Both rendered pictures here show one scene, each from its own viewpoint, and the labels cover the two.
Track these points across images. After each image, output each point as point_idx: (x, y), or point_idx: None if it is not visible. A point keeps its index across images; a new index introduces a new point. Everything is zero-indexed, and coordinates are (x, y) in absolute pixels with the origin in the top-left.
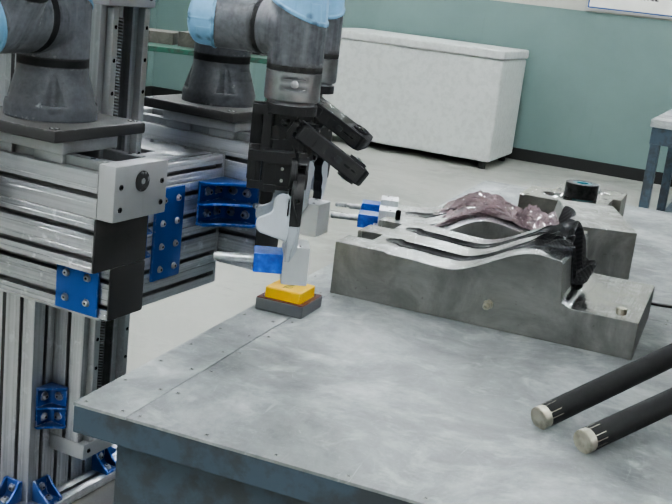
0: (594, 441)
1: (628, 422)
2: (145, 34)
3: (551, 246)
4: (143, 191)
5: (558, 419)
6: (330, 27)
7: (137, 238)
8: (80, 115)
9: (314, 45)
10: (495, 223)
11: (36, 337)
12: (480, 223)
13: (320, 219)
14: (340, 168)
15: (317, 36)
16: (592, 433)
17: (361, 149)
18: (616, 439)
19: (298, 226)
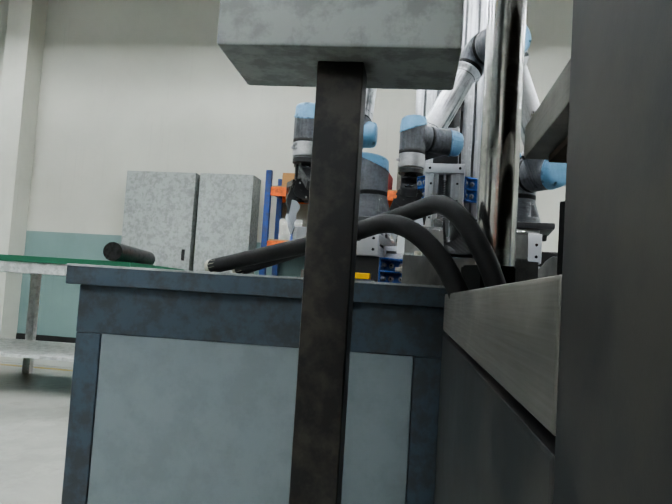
0: (206, 263)
1: (226, 257)
2: (456, 187)
3: (435, 226)
4: (358, 241)
5: (237, 268)
6: (404, 134)
7: (370, 271)
8: (362, 213)
9: (299, 127)
10: (556, 257)
11: None
12: (550, 259)
13: (401, 243)
14: (303, 182)
15: (300, 122)
16: (208, 260)
17: (403, 195)
18: (219, 266)
19: (287, 213)
